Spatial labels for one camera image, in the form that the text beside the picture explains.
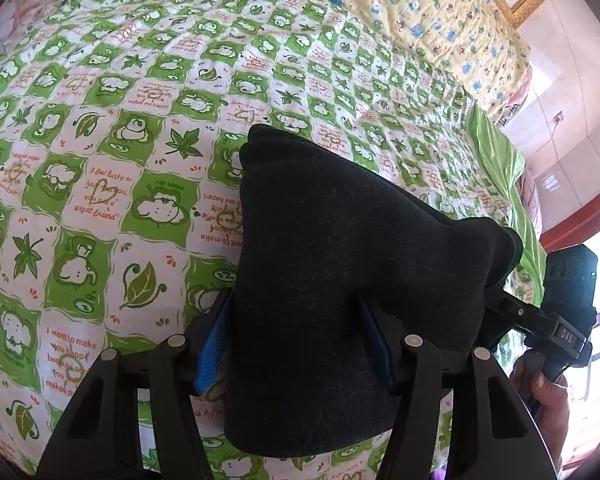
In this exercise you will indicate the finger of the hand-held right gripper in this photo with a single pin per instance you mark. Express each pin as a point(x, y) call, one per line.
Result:
point(520, 311)

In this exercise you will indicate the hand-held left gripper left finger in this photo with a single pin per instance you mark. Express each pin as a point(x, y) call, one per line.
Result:
point(212, 355)

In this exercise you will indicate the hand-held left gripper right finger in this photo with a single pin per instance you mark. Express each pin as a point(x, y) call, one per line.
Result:
point(382, 355)

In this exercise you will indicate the dark pants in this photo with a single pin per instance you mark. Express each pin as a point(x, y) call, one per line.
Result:
point(330, 260)

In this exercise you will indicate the person's right hand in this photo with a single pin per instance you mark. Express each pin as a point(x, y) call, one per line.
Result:
point(547, 400)

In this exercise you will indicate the pale pink floral bedding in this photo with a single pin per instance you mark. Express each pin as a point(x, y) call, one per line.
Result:
point(532, 200)

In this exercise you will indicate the plain green sheet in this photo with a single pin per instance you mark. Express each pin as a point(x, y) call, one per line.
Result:
point(500, 160)

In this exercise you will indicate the plaid cloth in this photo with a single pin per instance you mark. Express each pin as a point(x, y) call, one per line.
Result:
point(510, 112)

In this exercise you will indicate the green checked cartoon quilt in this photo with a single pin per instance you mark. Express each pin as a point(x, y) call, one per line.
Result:
point(105, 200)

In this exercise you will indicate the yellow animal print quilt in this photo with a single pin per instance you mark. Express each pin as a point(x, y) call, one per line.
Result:
point(430, 25)

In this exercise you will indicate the red wooden frame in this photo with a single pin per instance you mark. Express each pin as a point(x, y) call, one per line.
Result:
point(575, 225)

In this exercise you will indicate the wall socket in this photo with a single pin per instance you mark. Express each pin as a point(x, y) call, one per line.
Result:
point(558, 117)

